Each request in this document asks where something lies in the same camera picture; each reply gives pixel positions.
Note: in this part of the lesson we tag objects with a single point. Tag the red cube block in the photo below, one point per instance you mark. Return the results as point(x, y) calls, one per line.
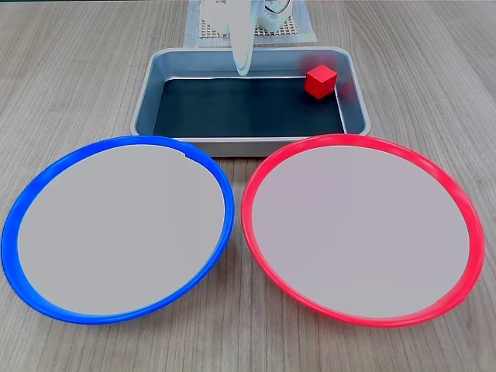
point(318, 83)

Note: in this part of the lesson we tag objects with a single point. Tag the black tray liner mat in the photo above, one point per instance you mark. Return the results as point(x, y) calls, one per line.
point(240, 108)

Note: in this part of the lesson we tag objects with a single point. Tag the silver metal tray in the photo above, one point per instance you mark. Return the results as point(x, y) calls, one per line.
point(248, 146)

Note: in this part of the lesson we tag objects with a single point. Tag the red rimmed dish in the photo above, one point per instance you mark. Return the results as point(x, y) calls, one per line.
point(360, 232)

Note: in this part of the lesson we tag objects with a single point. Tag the blue rimmed dish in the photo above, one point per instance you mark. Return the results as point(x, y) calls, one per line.
point(116, 232)

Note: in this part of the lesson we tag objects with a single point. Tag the white mesh mat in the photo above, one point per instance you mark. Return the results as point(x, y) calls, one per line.
point(288, 29)

